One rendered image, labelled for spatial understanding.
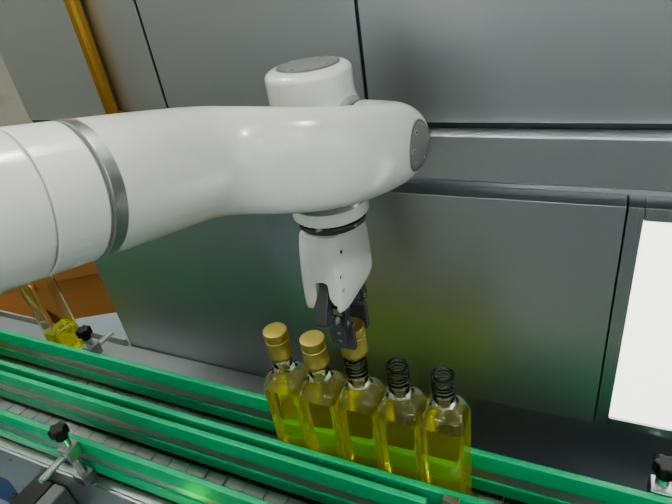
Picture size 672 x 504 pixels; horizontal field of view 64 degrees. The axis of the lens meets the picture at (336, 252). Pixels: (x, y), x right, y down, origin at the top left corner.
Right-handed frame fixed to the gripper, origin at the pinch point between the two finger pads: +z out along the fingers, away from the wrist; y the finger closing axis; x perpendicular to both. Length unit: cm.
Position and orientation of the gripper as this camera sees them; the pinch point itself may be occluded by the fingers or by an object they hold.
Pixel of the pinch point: (349, 323)
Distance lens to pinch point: 67.9
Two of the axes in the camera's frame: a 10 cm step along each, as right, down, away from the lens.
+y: -3.9, 5.3, -7.5
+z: 1.4, 8.4, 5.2
